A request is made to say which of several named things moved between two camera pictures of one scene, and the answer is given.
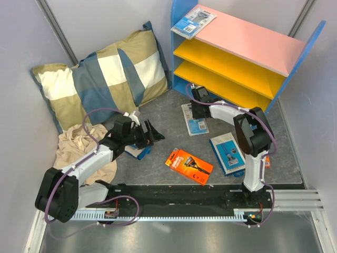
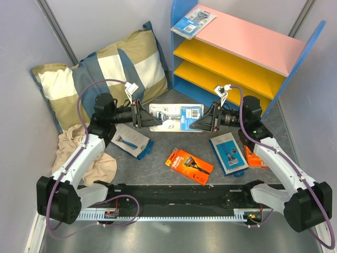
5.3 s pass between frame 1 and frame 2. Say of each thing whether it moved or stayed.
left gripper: moved
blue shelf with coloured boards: stayed
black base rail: stayed
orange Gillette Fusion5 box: stayed
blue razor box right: stayed
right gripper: moved
